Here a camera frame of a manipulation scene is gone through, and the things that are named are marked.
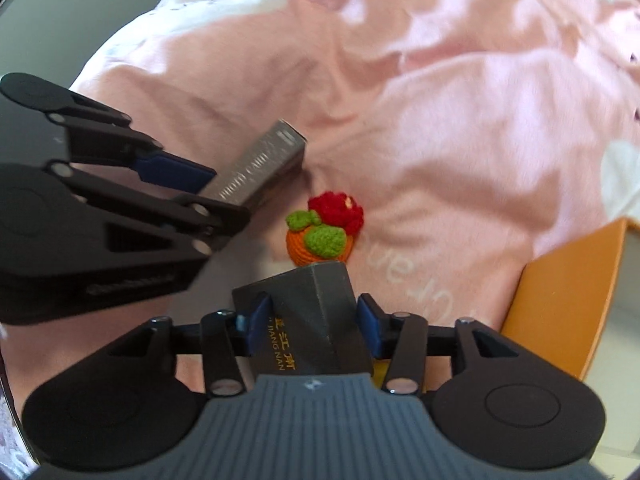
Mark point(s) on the brown printed box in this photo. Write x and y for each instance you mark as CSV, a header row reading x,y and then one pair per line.
x,y
260,160

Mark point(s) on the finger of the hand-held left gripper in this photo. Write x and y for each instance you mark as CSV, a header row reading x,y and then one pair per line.
x,y
220,220
175,172

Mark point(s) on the pink printed blanket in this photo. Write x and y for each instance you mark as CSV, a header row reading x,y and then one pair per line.
x,y
450,135

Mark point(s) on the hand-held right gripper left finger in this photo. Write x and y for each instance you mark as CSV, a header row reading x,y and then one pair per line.
x,y
260,321

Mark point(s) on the orange storage box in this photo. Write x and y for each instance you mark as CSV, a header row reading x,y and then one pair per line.
x,y
560,300

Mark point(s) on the small yellow object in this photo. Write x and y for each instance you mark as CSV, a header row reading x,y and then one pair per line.
x,y
380,372

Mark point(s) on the crochet orange toy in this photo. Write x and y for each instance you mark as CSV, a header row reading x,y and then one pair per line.
x,y
300,249

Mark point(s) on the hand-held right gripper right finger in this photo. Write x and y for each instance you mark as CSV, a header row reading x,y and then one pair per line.
x,y
367,321

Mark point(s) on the dark grey box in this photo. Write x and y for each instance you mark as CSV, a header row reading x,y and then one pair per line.
x,y
310,310

